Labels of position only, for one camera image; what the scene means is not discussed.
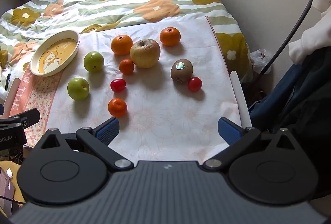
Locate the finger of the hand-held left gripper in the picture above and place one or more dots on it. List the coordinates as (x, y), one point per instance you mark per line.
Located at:
(30, 117)

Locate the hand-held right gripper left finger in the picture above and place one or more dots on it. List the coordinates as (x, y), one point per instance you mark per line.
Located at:
(108, 131)

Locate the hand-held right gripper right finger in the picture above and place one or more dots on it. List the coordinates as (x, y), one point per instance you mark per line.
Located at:
(228, 132)

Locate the red cherry tomato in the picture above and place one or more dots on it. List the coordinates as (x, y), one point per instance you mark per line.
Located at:
(118, 85)
(194, 84)

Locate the green apple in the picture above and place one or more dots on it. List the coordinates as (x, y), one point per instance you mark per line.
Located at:
(93, 61)
(78, 88)

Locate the cream and yellow oval plate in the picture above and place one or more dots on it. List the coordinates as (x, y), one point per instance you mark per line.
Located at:
(51, 58)

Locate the brown kiwi with green sticker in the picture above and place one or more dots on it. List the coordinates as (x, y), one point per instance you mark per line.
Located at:
(181, 72)

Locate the yellow apple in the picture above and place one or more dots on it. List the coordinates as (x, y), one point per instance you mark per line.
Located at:
(144, 53)

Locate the blue jeans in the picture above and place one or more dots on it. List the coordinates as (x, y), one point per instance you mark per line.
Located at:
(276, 99)

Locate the white plastic bag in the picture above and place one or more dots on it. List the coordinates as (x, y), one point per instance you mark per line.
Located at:
(260, 58)

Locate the black garment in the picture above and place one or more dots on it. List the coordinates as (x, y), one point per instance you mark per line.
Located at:
(310, 99)

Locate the white garment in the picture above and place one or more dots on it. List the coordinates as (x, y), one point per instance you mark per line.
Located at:
(315, 40)

